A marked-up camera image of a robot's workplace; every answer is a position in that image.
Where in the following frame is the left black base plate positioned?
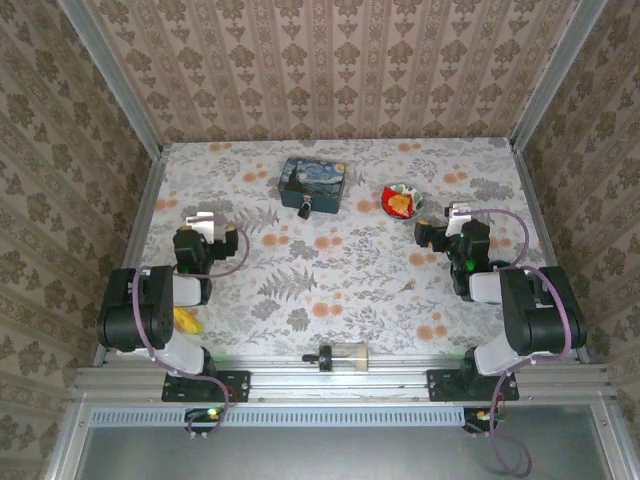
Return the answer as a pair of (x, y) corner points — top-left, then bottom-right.
(160, 370), (252, 404)

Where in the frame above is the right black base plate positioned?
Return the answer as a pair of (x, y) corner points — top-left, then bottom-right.
(426, 368), (521, 403)

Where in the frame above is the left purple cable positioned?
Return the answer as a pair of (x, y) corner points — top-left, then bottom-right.
(130, 215), (251, 442)

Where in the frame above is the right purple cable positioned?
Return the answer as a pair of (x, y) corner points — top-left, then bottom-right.
(467, 208), (574, 479)

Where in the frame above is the patterned ceramic bowl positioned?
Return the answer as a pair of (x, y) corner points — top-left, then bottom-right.
(381, 182), (426, 222)

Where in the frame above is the aluminium front rail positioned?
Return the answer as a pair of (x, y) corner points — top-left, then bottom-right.
(73, 353), (614, 405)

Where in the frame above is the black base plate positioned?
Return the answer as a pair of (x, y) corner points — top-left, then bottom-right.
(426, 368), (521, 403)
(160, 370), (252, 404)

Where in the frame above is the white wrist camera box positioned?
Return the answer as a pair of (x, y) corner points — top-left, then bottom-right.
(445, 201), (473, 237)
(184, 211), (217, 245)

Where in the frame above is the grey slotted cable duct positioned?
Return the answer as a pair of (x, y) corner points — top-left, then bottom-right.
(86, 405), (467, 428)

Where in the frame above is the aluminium frame post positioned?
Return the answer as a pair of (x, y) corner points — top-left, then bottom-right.
(55, 0), (167, 158)
(508, 0), (611, 152)

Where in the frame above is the red snack wrapper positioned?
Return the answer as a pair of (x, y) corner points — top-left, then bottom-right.
(381, 185), (415, 218)

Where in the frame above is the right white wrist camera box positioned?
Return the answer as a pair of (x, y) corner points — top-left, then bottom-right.
(445, 201), (473, 237)

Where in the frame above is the black clamp mount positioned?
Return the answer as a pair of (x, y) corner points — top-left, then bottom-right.
(301, 343), (334, 373)

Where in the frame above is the yellow plastic toy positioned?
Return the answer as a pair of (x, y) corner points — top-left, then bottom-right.
(173, 306), (205, 335)

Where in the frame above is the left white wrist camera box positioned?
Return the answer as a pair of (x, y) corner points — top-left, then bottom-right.
(184, 211), (217, 245)

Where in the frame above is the aluminium side rail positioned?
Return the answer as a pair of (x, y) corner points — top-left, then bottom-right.
(509, 139), (592, 365)
(91, 144), (170, 367)

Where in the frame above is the purple cable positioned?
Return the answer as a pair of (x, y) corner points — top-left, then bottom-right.
(467, 208), (574, 479)
(130, 215), (251, 442)

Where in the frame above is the clear acrylic block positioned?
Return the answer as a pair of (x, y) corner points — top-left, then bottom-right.
(329, 341), (372, 374)

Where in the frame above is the starry night print tin box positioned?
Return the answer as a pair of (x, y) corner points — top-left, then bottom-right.
(278, 156), (348, 213)

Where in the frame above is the small circuit board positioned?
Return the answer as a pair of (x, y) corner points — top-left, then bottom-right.
(463, 406), (507, 435)
(185, 406), (225, 434)

